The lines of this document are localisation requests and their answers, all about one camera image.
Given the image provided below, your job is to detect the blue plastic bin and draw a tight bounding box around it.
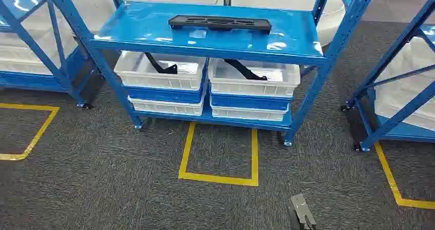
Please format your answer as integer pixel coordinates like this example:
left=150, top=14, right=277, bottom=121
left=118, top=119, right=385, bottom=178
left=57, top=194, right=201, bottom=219
left=209, top=88, right=292, bottom=112
left=123, top=81, right=207, bottom=104

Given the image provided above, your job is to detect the white plastic bin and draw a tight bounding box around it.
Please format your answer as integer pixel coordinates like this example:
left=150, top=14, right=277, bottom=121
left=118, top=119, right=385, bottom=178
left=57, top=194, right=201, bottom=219
left=113, top=50, right=207, bottom=92
left=208, top=57, right=301, bottom=99
left=128, top=94, right=206, bottom=117
left=210, top=102, right=290, bottom=122

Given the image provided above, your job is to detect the blue metal shelf rack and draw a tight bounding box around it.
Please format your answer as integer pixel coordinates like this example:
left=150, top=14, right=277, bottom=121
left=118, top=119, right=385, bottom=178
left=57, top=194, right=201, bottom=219
left=0, top=0, right=103, bottom=111
left=341, top=0, right=435, bottom=153
left=43, top=0, right=381, bottom=147

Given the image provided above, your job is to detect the long black plastic part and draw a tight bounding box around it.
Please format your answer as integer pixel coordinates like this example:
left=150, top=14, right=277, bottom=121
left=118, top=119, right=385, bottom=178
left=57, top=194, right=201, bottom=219
left=168, top=14, right=272, bottom=34

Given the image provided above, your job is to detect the white rounded platform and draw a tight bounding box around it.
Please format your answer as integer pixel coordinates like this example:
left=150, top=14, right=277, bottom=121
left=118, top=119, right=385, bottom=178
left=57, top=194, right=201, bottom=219
left=316, top=0, right=347, bottom=48

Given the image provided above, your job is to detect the translucent white bin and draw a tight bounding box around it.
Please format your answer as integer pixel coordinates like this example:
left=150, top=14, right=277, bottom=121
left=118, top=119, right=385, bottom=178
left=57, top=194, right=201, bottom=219
left=373, top=34, right=435, bottom=132
left=0, top=4, right=80, bottom=76

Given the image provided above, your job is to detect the black angled bracket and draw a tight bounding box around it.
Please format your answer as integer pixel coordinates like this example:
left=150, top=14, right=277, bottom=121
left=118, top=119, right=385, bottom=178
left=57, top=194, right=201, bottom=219
left=144, top=52, right=179, bottom=75
left=223, top=59, right=268, bottom=82

